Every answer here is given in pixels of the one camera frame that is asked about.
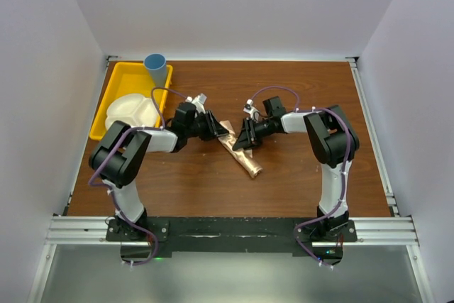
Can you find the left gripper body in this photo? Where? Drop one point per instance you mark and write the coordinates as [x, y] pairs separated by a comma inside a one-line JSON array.
[[200, 127]]

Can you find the yellow plastic tray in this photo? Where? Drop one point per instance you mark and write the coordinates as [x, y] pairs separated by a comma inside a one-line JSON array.
[[126, 78]]

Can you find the blue plastic cup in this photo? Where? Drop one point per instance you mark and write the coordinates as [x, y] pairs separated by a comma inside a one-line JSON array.
[[156, 65]]

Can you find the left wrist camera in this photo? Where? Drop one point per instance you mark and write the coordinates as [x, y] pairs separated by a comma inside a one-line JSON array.
[[198, 101]]

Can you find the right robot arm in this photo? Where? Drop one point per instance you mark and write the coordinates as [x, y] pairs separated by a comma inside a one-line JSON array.
[[333, 142]]

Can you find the peach cloth napkin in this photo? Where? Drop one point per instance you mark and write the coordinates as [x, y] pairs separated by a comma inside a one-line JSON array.
[[242, 157]]

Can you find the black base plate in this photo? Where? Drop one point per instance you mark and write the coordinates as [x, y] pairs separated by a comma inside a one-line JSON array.
[[251, 235]]

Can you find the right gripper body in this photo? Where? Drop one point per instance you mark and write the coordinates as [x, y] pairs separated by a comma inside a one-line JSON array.
[[262, 129]]

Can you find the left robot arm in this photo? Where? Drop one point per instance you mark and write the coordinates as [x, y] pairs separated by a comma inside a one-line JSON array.
[[117, 159]]

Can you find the white divided plate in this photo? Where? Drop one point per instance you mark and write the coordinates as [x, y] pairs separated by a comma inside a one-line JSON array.
[[132, 109]]

